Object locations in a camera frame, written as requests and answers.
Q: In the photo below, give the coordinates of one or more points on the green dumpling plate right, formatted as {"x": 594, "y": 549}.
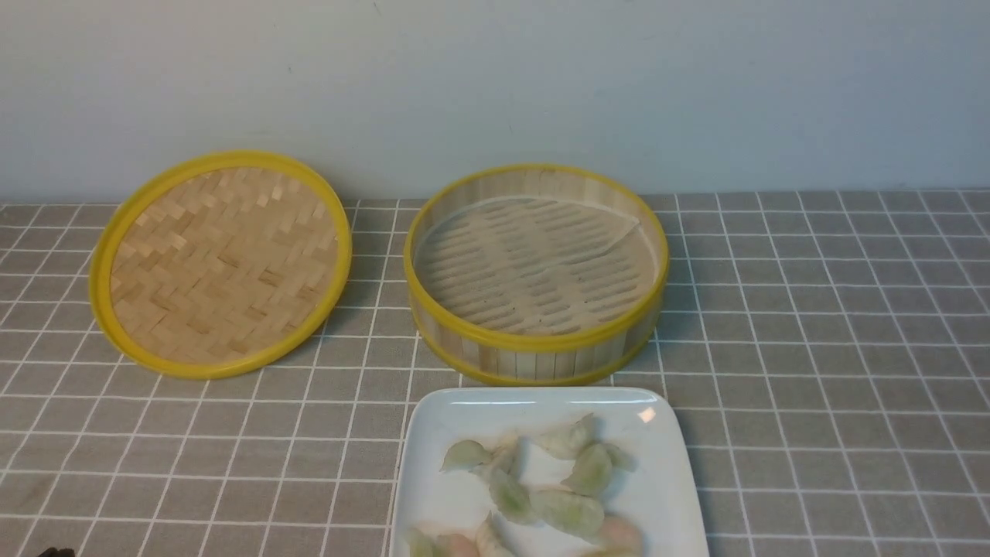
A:
{"x": 620, "y": 459}

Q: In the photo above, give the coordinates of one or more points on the green dumpling plate centre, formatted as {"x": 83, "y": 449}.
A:
{"x": 511, "y": 498}

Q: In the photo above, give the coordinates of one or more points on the large green dumpling plate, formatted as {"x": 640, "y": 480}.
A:
{"x": 568, "y": 512}

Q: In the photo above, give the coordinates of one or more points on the pale dumpling plate middle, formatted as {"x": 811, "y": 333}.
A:
{"x": 505, "y": 457}

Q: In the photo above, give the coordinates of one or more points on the grey checked tablecloth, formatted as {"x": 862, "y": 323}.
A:
{"x": 826, "y": 354}

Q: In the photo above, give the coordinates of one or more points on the yellow-rimmed bamboo steamer lid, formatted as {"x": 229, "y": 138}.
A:
{"x": 221, "y": 265}

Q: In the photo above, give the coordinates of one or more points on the green dumpling plate left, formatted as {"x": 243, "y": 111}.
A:
{"x": 465, "y": 454}

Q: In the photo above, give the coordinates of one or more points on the white square plate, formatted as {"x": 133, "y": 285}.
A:
{"x": 658, "y": 495}

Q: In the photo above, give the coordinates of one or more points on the yellow-rimmed bamboo steamer basket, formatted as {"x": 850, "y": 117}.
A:
{"x": 511, "y": 359}

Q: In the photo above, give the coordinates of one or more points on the pink dumpling plate bottom left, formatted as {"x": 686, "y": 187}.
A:
{"x": 454, "y": 544}

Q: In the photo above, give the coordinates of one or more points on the pink dumpling plate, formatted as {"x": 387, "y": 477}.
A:
{"x": 454, "y": 544}
{"x": 617, "y": 536}

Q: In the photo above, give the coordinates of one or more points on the pink dumpling plate right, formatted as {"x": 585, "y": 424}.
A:
{"x": 617, "y": 536}

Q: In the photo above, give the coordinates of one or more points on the white mesh steamer liner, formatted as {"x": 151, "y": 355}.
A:
{"x": 537, "y": 267}

